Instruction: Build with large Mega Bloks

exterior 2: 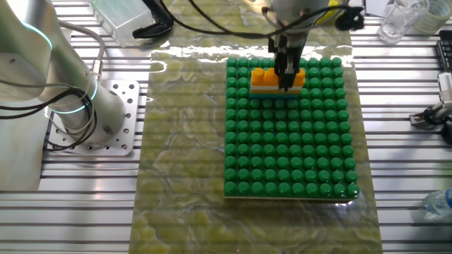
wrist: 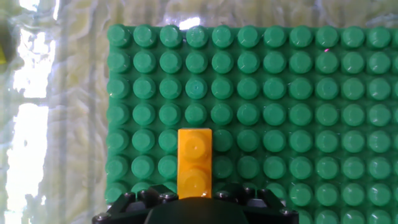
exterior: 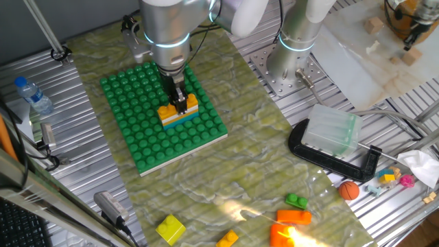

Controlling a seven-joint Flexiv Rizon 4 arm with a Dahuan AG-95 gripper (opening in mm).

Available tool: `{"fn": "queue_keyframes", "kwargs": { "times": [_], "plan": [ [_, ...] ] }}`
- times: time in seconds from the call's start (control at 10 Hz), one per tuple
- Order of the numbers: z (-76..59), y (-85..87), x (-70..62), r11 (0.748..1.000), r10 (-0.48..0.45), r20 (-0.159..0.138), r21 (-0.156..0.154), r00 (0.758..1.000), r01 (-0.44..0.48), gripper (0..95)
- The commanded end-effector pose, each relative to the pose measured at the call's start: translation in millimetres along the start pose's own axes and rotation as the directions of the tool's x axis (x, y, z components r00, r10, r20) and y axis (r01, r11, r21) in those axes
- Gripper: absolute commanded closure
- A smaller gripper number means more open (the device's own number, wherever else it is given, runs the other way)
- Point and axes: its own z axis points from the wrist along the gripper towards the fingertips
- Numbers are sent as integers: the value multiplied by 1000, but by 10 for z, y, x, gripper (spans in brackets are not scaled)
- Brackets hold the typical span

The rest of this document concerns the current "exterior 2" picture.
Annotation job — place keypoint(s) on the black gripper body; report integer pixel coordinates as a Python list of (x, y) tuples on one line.
[(287, 43)]

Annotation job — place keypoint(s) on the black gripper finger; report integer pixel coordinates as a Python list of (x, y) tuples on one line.
[(291, 72), (279, 70)]

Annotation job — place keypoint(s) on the yellow-orange four-stud block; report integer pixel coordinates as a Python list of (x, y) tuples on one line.
[(265, 91), (261, 77)]

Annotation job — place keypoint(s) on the white four-stud block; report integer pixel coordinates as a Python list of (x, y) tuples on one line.
[(265, 87)]

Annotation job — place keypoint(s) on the teal four-stud block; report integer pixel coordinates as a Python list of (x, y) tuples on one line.
[(272, 96)]

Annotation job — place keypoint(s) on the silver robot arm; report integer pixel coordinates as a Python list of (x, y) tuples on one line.
[(70, 88)]

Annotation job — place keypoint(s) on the green studded baseplate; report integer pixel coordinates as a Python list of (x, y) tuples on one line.
[(282, 151)]

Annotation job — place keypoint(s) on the clear glass cup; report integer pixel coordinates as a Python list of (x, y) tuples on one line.
[(399, 21)]

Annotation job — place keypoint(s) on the green marble pattern mat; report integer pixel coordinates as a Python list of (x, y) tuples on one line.
[(183, 158)]

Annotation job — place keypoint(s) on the clear tape roll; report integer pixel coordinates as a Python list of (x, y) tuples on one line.
[(438, 17)]

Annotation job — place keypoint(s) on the black keyboard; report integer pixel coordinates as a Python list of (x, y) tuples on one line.
[(445, 49)]

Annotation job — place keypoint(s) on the translucent plastic box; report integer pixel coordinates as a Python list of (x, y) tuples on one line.
[(123, 21)]

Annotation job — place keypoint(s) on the clear water bottle blue cap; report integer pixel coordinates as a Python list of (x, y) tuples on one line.
[(439, 204)]

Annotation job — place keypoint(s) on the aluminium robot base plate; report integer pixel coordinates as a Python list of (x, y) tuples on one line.
[(123, 141)]

